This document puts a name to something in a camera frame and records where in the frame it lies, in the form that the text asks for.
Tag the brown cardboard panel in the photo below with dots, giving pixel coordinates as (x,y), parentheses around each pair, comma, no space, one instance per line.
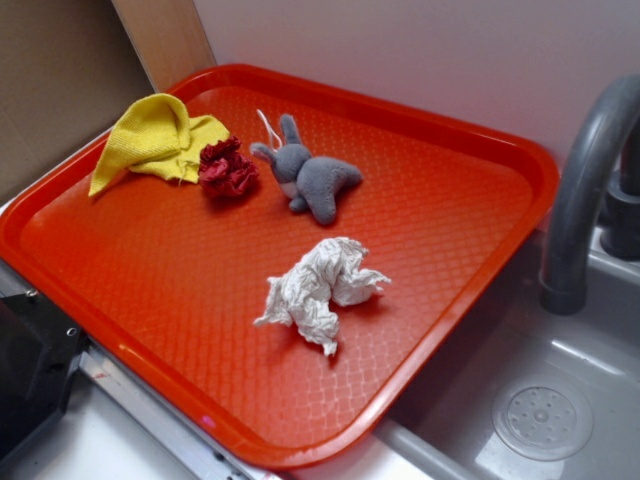
(68,71)

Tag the grey plush bunny toy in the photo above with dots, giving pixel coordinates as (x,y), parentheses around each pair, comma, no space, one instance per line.
(311,183)

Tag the grey sink faucet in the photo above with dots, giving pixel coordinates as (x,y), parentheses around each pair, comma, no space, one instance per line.
(599,185)

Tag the sink drain strainer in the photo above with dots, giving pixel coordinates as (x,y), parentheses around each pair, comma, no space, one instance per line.
(542,421)

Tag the wooden board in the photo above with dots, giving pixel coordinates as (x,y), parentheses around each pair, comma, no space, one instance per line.
(168,38)

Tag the yellow cloth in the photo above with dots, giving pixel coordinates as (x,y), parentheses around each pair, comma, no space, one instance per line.
(156,136)

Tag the crumpled white paper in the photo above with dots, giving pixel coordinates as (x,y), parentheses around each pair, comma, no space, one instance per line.
(331,272)

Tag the crumpled red paper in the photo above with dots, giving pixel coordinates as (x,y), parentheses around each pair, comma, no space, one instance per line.
(225,171)

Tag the black metal bracket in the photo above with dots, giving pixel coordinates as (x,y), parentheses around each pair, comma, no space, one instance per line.
(40,353)

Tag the orange plastic tray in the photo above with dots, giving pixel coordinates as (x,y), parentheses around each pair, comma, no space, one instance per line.
(171,281)

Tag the grey toy sink basin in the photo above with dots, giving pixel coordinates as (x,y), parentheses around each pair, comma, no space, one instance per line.
(442,423)

